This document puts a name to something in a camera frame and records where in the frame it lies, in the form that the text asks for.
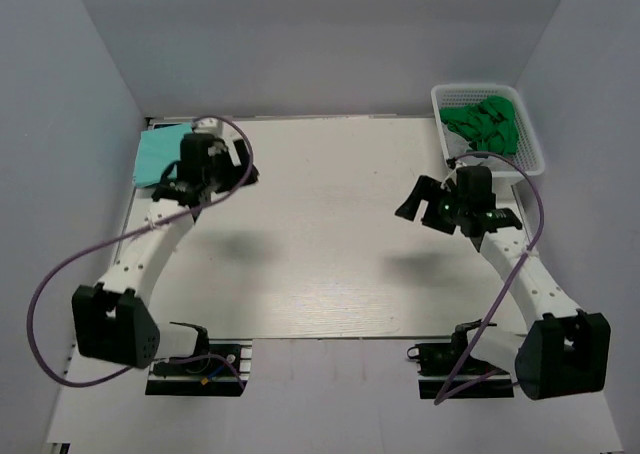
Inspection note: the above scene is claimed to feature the white plastic basket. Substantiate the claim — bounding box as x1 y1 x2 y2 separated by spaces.
431 83 545 183

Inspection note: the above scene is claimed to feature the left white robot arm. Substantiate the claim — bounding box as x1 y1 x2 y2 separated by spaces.
71 134 258 373

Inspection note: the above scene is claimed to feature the green t-shirt in basket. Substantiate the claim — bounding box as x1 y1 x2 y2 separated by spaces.
439 96 520 157

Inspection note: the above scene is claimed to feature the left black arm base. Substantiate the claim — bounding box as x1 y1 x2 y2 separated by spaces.
149 341 252 383

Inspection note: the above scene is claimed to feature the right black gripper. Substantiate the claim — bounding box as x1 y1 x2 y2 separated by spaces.
395 175 468 235

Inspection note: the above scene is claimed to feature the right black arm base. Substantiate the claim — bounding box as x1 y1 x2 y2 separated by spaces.
406 339 511 381

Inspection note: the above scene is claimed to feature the teal t-shirt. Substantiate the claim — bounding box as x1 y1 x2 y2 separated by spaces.
133 123 192 188

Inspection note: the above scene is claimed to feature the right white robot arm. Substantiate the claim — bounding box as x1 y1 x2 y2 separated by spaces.
395 167 611 400

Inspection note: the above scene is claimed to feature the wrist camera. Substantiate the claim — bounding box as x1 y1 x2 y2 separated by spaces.
448 166 523 239
151 133 227 208

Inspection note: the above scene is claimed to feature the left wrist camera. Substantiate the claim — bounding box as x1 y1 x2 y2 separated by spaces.
151 133 227 208

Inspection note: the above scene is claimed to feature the white t-shirt in basket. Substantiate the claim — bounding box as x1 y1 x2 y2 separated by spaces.
444 131 470 158

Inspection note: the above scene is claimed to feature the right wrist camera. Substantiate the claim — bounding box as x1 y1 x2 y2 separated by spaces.
448 166 523 239

